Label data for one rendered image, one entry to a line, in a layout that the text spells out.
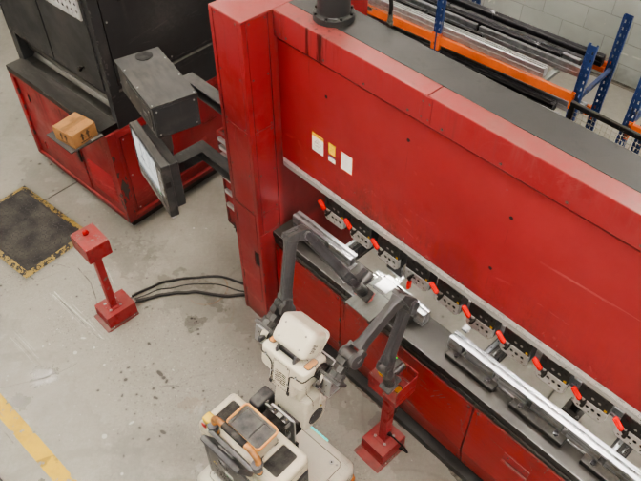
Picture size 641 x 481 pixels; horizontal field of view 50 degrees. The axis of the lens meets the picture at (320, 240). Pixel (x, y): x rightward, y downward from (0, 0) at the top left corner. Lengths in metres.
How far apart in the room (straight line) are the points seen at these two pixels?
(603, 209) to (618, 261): 0.22
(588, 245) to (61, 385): 3.42
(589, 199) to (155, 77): 2.16
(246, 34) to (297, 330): 1.38
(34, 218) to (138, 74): 2.55
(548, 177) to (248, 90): 1.58
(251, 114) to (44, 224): 2.73
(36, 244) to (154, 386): 1.67
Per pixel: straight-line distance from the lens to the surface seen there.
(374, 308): 3.65
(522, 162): 2.65
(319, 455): 4.01
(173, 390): 4.63
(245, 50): 3.36
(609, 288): 2.77
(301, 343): 3.09
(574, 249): 2.75
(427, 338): 3.73
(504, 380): 3.56
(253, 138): 3.66
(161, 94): 3.50
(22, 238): 5.82
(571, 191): 2.59
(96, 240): 4.46
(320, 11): 3.24
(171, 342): 4.84
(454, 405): 3.79
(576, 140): 2.72
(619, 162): 2.68
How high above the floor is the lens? 3.88
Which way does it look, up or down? 47 degrees down
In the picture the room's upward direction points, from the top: straight up
